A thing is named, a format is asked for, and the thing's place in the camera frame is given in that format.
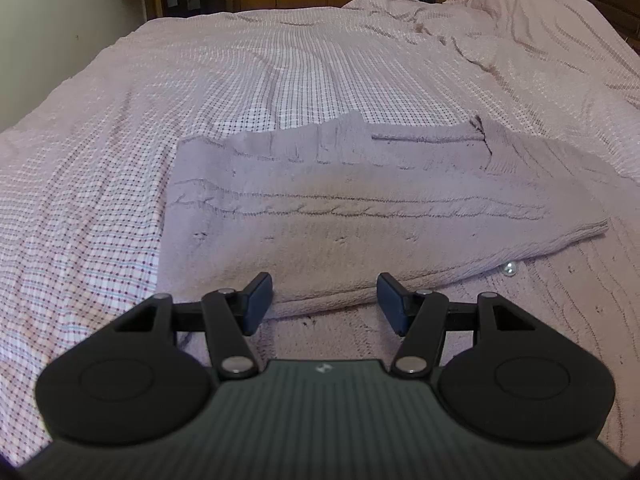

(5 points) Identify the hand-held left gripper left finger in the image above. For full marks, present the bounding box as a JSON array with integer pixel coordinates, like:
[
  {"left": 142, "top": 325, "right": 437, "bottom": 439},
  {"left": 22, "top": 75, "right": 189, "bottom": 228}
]
[{"left": 114, "top": 271, "right": 275, "bottom": 380}]

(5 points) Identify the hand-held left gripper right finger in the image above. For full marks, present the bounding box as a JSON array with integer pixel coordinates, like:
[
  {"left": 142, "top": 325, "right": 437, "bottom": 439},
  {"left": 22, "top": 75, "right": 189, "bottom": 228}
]
[{"left": 376, "top": 272, "right": 538, "bottom": 380}]

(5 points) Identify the pink knit sweater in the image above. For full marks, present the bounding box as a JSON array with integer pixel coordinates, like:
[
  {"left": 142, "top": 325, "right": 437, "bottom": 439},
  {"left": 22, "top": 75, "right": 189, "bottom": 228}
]
[{"left": 157, "top": 109, "right": 640, "bottom": 461}]

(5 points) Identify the bed with checked sheet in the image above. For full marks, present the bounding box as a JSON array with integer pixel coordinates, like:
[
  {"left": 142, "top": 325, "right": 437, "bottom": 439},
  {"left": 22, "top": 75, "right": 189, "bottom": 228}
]
[{"left": 0, "top": 4, "right": 640, "bottom": 466}]

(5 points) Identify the pink quilted blanket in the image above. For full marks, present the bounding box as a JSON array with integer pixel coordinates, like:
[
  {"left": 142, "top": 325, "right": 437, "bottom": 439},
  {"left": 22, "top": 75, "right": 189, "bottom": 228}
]
[{"left": 342, "top": 0, "right": 640, "bottom": 186}]

